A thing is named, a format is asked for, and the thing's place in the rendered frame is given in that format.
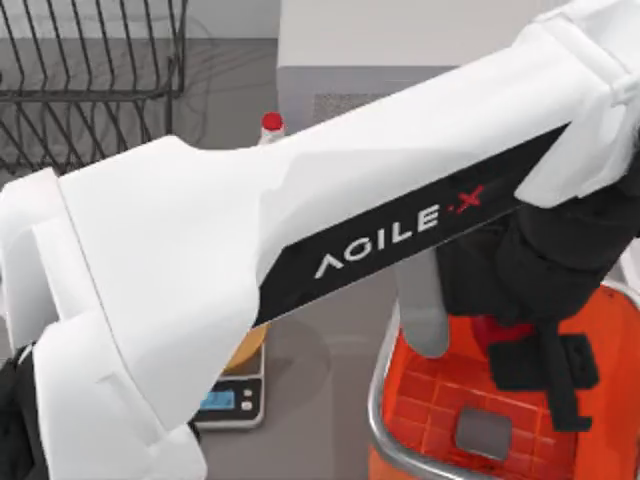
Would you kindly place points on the pale grey rounded box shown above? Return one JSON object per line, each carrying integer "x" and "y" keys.
{"x": 422, "y": 310}

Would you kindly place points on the yellow round item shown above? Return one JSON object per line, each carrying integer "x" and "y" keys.
{"x": 250, "y": 347}

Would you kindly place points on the white bottle with red cap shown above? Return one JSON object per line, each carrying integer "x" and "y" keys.
{"x": 272, "y": 127}

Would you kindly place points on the black and silver kitchen scale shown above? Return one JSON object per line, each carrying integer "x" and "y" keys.
{"x": 235, "y": 400}

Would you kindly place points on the orange plastic basket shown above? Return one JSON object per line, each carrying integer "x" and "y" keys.
{"x": 430, "y": 400}

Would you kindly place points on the white appliance with vent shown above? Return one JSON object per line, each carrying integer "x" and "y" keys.
{"x": 350, "y": 50}

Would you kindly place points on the red item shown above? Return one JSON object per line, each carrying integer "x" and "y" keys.
{"x": 502, "y": 330}

